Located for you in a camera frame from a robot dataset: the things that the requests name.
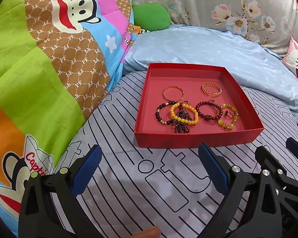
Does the yellow citrine stone bracelet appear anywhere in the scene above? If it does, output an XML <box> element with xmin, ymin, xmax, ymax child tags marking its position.
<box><xmin>215</xmin><ymin>103</ymin><xmax>240</xmax><ymax>131</ymax></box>

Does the dark red bead bracelet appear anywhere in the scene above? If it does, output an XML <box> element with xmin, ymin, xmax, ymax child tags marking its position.
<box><xmin>195</xmin><ymin>99</ymin><xmax>224</xmax><ymax>122</ymax></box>

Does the purple garnet bead strand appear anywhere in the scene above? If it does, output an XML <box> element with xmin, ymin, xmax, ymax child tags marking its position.
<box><xmin>173</xmin><ymin>103</ymin><xmax>192</xmax><ymax>134</ymax></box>

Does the gold woven cuff bangle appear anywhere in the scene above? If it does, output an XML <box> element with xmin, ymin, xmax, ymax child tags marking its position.
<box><xmin>201</xmin><ymin>82</ymin><xmax>222</xmax><ymax>98</ymax></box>

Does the dark brown bead bracelet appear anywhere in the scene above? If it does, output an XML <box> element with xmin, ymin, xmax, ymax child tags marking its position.
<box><xmin>155</xmin><ymin>100</ymin><xmax>179</xmax><ymax>126</ymax></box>

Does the yellow bead bracelet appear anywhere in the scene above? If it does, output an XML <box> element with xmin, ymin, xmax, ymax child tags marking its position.
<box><xmin>169</xmin><ymin>102</ymin><xmax>199</xmax><ymax>126</ymax></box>

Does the red shallow cardboard box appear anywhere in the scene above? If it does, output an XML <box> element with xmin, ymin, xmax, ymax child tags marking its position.
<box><xmin>134</xmin><ymin>63</ymin><xmax>264</xmax><ymax>148</ymax></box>

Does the thin gold bangle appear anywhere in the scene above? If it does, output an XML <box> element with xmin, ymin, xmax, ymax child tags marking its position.
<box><xmin>162</xmin><ymin>85</ymin><xmax>185</xmax><ymax>101</ymax></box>

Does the left hand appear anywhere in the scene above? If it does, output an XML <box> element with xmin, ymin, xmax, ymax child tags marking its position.
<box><xmin>130</xmin><ymin>226</ymin><xmax>161</xmax><ymax>238</ymax></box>

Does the grey striped bed cover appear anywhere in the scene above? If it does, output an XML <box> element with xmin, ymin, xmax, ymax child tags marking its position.
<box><xmin>60</xmin><ymin>71</ymin><xmax>298</xmax><ymax>237</ymax></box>

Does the pink cartoon face cushion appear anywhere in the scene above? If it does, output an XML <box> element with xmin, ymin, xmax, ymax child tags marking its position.
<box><xmin>282</xmin><ymin>36</ymin><xmax>298</xmax><ymax>79</ymax></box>

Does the light blue pillow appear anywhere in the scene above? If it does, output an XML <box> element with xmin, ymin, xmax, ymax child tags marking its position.
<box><xmin>123</xmin><ymin>25</ymin><xmax>298</xmax><ymax>123</ymax></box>

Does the grey floral pillow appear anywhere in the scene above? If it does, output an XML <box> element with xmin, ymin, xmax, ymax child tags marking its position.
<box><xmin>133</xmin><ymin>0</ymin><xmax>298</xmax><ymax>57</ymax></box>

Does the colourful cartoon monkey quilt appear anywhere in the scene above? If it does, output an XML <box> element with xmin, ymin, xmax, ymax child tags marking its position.
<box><xmin>0</xmin><ymin>0</ymin><xmax>134</xmax><ymax>237</ymax></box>

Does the green plush cushion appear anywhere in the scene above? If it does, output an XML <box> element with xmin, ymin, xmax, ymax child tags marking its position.
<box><xmin>132</xmin><ymin>3</ymin><xmax>171</xmax><ymax>32</ymax></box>

